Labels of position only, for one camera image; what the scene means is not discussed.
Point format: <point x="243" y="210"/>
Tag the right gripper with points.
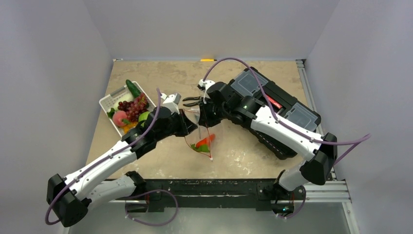
<point x="202" y="105"/>

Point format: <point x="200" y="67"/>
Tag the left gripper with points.
<point x="189" y="126"/>

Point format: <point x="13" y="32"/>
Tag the clear zip top bag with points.
<point x="194" y="115"/>

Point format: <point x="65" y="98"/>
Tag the orange toy carrot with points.
<point x="204" y="145"/>

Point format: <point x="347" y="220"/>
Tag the green toy cabbage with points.
<point x="142" y="118"/>

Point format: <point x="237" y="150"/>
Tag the purple toy grapes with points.
<point x="134" y="108"/>

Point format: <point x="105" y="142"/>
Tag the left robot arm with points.
<point x="70" y="197"/>

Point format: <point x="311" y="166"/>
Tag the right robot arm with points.
<point x="318" y="152"/>

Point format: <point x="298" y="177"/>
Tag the black pliers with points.
<point x="192" y="101"/>

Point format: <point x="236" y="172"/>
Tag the black plastic toolbox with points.
<point x="284" y="104"/>

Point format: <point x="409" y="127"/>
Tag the orange toy pepper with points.
<point x="128" y="127"/>

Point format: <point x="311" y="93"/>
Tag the green toy cucumber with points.
<point x="132" y="88"/>

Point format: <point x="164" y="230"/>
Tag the toy peach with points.
<point x="120" y="118"/>

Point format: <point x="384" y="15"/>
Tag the white plastic basket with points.
<point x="109" y="103"/>

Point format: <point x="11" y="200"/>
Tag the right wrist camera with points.
<point x="203" y="85"/>

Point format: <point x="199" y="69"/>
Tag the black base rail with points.
<point x="258" y="194"/>

